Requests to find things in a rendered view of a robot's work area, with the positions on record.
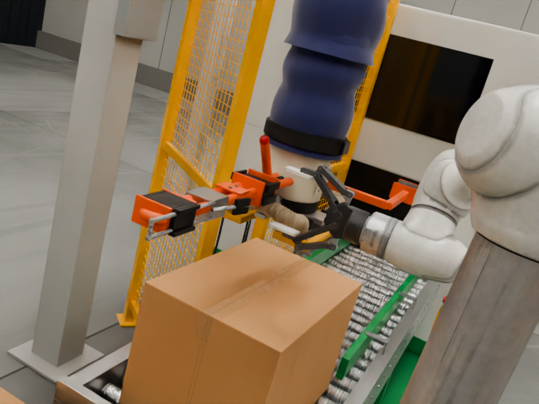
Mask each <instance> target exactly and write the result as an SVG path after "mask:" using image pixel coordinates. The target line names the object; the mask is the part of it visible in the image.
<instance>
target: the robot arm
mask: <svg viewBox="0 0 539 404"><path fill-rule="evenodd" d="M283 170H284V171H287V172H290V173H293V174H295V175H298V176H301V177H304V178H306V179H308V180H315V181H316V183H317V184H318V186H319V187H320V189H321V191H322V193H323V195H324V196H325V197H326V200H327V203H328V204H329V206H330V207H329V208H328V209H327V211H326V217H325V219H324V221H323V222H324V225H325V226H323V227H321V228H317V229H315V230H312V231H309V232H306V233H303V234H302V235H299V234H300V232H299V231H298V230H295V229H293V228H290V227H287V226H285V225H283V224H279V223H278V222H275V221H273V222H270V223H268V226H269V227H271V228H274V229H277V230H278V231H281V232H282V235H283V236H284V237H286V238H288V239H291V240H292V241H293V242H294V244H295V246H294V249H295V250H296V251H300V250H311V249H321V248H326V249H329V250H332V251H334V250H335V249H337V248H338V247H339V245H338V239H343V240H346V241H348V242H351V243H353V244H356V245H358V244H360V249H361V250H362V251H364V252H366V253H370V254H371V255H374V256H376V257H378V258H380V259H384V260H385V261H388V262H390V263H391V264H393V265H394V266H395V267H396V268H398V269H400V270H402V271H404V272H406V273H410V274H411V275H414V276H417V277H421V278H423V279H427V280H430V281H436V282H440V283H451V282H453V283H452V287H451V288H450V290H449V292H448V295H447V297H446V299H445V302H444V304H443V306H442V309H441V310H440V313H439V316H438V317H437V319H436V323H435V324H434V326H433V328H432V331H431V333H430V335H429V338H428V340H427V342H426V345H425V347H424V348H423V352H422V353H421V355H420V357H419V360H418V362H417V364H416V367H415V369H414V371H413V374H412V376H411V378H410V381H409V383H408V384H407V388H406V390H405V391H404V393H403V397H402V398H401V400H400V403H399V404H497V403H498V402H499V400H500V398H501V395H502V394H503V392H504V390H505V387H506V386H507V384H508V382H509V379H510V378H511V376H512V374H513V371H514V370H515V368H516V366H517V363H518V362H519V360H520V358H521V355H522V354H523V352H524V350H525V347H526V346H527V344H528V342H529V339H530V338H531V336H532V334H533V331H534V330H535V328H536V326H537V323H538V322H539V84H518V85H512V86H507V87H502V88H499V89H496V90H495V91H490V92H488V93H487V94H485V95H483V96H482V97H480V98H479V99H478V100H477V101H476V102H475V103H474V104H473V105H472V106H471V108H470V109H469V110H468V112H467V113H466V115H465V117H464V118H463V120H462V122H461V124H460V126H459V129H458V132H457V134H456V142H455V149H449V150H446V151H443V152H442V153H440V154H439V155H438V156H437V157H436V158H435V159H434V160H433V161H432V162H431V163H430V165H429V166H428V168H427V170H426V172H425V173H424V175H423V178H422V180H421V181H420V183H419V186H418V188H417V190H416V193H415V196H414V200H413V203H412V206H411V209H410V211H409V213H408V214H407V216H406V217H405V218H404V220H403V221H401V220H397V219H396V218H392V217H390V216H386V215H384V214H382V213H379V212H374V213H373V214H372V215H371V214H370V213H369V212H366V211H364V210H362V209H359V208H356V207H353V206H352V205H351V204H350V202H351V200H352V198H353V196H355V192H354V191H352V190H350V189H349V188H347V187H346V186H345V185H344V184H343V183H342V182H341V181H340V180H339V179H338V178H337V177H336V175H335V174H334V173H333V172H332V171H331V170H330V169H329V168H328V167H327V166H326V165H321V166H318V169H317V170H316V171H315V170H313V169H310V168H306V167H303V168H301V170H299V169H297V168H293V167H291V166H287V167H284V169H283ZM323 176H324V177H325V178H326V179H327V180H328V181H329V182H330V183H331V184H332V185H333V186H334V187H335V188H336V189H337V190H338V191H339V192H340V193H341V194H342V197H343V198H344V199H345V202H342V203H339V201H338V199H337V197H335V196H334V193H333V192H332V191H331V189H330V187H329V185H328V183H327V182H326V180H325V179H324V177H323ZM469 213H470V218H471V224H472V227H473V228H474V229H475V230H476V232H475V235H474V237H473V238H472V241H471V243H470V245H469V247H468V249H467V248H466V247H465V245H464V244H463V243H462V242H461V241H460V240H459V239H457V238H455V237H454V233H455V230H456V226H457V225H458V223H459V221H460V219H461V218H465V217H466V216H467V215H468V214H469ZM328 231H329V233H330V234H331V235H332V237H333V238H334V239H330V240H329V241H319V242H310V243H302V240H305V239H308V238H311V237H312V236H317V235H319V234H322V233H324V232H328Z"/></svg>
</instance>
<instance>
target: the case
mask: <svg viewBox="0 0 539 404"><path fill-rule="evenodd" d="M361 287H362V283H360V282H358V281H355V280H353V279H351V278H349V277H346V276H343V275H342V274H340V273H336V272H335V271H333V270H330V269H328V268H325V267H323V266H321V265H318V264H316V263H314V262H312V261H309V260H307V259H305V258H303V257H300V256H298V255H296V254H293V253H291V252H288V251H286V250H285V249H283V248H279V247H278V246H275V245H273V244H270V243H268V242H266V241H264V240H261V239H259V238H254V239H252V240H248V241H246V242H244V243H242V244H239V245H236V246H234V247H232V248H228V249H226V250H224V251H222V252H219V253H216V254H214V255H212V256H210V257H206V258H204V259H202V260H199V261H196V262H194V263H192V264H190V265H186V266H184V267H182V268H179V269H176V270H174V271H171V272H170V273H166V274H164V275H162V276H159V277H156V278H154V279H151V280H150V281H146V282H145V283H144V291H143V294H142V298H141V302H140V309H139V312H138V317H137V320H136V327H135V331H134V335H133V339H132V346H131V349H130V354H129V358H128V364H127V368H126V372H125V376H124V383H123V386H122V390H121V395H120V401H119V404H315V403H316V401H317V400H318V399H319V398H320V397H321V395H322V394H323V393H324V392H325V390H326V389H327V388H328V386H329V383H330V379H331V376H332V373H333V371H334V367H335V364H336V361H337V359H338V355H339V352H340V349H341V347H342V343H343V340H344V337H345V335H346V332H347V328H348V325H349V323H350V320H351V316H352V313H353V311H354V308H355V304H356V301H357V299H358V296H359V292H360V289H361Z"/></svg>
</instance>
